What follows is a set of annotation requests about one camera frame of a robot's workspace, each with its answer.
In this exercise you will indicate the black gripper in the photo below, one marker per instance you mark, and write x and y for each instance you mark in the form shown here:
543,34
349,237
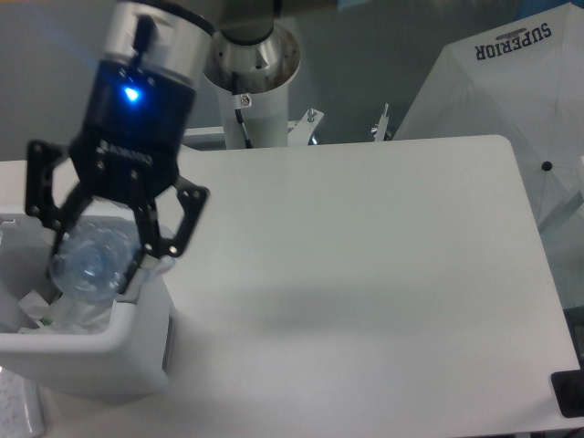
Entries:
127,148

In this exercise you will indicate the crushed clear plastic bottle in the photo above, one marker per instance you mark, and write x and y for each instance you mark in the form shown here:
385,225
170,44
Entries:
97,259

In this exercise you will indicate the white plastic bag green print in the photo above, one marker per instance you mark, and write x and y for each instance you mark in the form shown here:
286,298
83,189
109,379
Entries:
68,315

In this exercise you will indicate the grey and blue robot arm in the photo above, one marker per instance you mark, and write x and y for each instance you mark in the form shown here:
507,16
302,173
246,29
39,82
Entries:
240,48

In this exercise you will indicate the trash inside the can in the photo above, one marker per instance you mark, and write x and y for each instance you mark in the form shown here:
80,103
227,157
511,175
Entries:
30,312

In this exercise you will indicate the white trash can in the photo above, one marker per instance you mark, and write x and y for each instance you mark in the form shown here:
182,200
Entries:
128,359

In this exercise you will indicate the white paper sheet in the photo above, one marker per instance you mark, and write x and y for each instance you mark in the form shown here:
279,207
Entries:
21,408

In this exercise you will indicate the white Superior umbrella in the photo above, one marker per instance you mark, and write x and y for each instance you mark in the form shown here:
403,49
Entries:
522,81

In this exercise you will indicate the black device at table edge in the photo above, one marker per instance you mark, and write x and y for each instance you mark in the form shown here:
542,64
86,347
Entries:
568,388

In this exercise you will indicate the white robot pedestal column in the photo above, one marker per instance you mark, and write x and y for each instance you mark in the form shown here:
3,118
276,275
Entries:
254,120

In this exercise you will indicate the white metal base frame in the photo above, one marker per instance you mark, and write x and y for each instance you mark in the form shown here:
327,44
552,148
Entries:
300,132

